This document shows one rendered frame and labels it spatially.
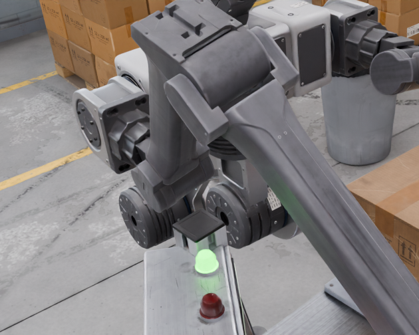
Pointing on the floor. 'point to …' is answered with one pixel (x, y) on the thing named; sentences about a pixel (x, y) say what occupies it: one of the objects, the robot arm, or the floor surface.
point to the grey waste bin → (357, 120)
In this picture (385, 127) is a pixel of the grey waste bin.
